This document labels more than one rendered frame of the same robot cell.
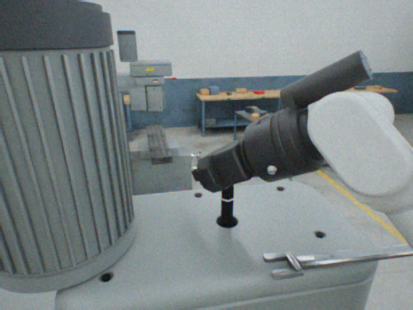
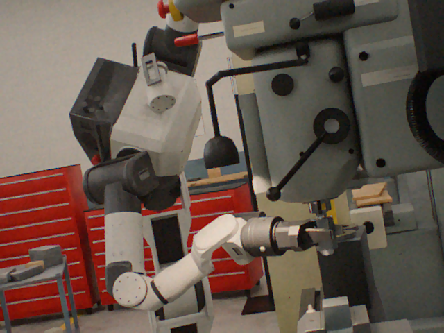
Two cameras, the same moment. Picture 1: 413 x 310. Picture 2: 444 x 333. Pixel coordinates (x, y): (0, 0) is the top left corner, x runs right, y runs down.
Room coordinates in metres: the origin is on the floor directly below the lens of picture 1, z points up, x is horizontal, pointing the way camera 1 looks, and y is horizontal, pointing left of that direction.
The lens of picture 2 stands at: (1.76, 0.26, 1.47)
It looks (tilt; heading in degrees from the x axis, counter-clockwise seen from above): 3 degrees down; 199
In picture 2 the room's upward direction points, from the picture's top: 10 degrees counter-clockwise
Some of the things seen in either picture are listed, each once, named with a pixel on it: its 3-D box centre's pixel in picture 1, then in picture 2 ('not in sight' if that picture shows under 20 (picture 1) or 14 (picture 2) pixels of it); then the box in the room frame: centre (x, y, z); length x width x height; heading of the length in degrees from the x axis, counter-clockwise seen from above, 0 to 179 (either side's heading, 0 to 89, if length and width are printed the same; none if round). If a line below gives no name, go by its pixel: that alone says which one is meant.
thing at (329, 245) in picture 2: not in sight; (324, 234); (0.39, -0.04, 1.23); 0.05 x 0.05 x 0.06
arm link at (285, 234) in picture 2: not in sight; (286, 236); (0.37, -0.12, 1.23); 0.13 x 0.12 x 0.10; 166
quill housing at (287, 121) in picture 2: not in sight; (307, 122); (0.39, -0.03, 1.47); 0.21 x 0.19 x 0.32; 11
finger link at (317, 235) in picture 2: not in sight; (317, 236); (0.42, -0.04, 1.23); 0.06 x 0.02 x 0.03; 76
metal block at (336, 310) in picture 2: not in sight; (337, 316); (0.46, -0.02, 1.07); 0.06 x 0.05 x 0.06; 11
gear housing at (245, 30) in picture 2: not in sight; (309, 19); (0.39, 0.01, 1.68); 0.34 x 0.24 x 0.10; 101
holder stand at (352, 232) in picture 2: not in sight; (346, 264); (-0.05, -0.08, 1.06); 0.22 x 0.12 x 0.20; 4
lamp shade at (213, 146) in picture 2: not in sight; (220, 150); (0.49, -0.20, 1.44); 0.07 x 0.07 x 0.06
